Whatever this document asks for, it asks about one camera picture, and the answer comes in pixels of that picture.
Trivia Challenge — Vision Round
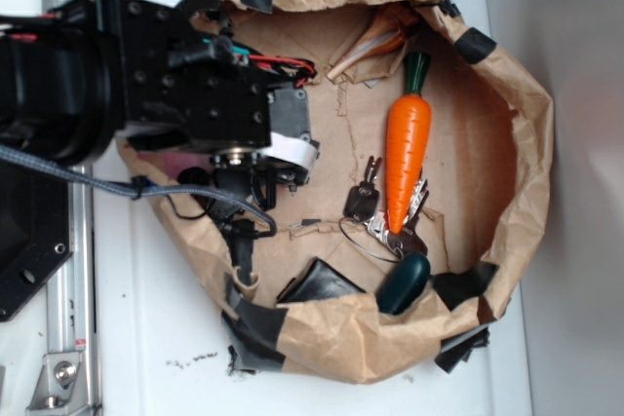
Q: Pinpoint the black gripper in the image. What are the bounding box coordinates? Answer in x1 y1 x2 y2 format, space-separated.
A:
52 0 319 185

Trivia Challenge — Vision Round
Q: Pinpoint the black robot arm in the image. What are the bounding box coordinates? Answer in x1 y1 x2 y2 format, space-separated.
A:
1 0 319 185

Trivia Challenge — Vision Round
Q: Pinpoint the dried corn husk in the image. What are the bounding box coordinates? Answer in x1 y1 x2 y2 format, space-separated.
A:
327 2 420 80

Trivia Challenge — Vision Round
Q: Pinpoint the bunch of silver keys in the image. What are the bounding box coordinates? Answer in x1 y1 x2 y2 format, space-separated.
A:
338 155 431 264

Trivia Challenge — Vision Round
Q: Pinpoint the orange plastic toy carrot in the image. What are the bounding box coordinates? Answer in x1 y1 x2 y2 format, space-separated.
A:
385 52 432 234

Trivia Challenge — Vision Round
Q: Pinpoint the crumpled brown paper bag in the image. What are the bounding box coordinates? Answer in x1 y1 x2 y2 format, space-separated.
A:
151 0 554 384

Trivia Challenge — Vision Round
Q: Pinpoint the dark green oval case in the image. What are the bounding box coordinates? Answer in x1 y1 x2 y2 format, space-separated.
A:
375 252 431 315

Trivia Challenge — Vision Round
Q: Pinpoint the grey braided cable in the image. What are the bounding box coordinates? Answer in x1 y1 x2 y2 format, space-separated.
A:
0 143 279 239

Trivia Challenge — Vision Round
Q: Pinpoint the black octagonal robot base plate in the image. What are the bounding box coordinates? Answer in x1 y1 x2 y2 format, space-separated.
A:
0 163 72 322

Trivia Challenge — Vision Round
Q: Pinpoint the aluminium extrusion rail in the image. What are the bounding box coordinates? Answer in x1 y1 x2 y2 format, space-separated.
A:
26 0 103 416

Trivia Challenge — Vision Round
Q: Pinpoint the metal corner bracket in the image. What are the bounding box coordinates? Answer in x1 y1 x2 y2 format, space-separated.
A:
25 351 92 416

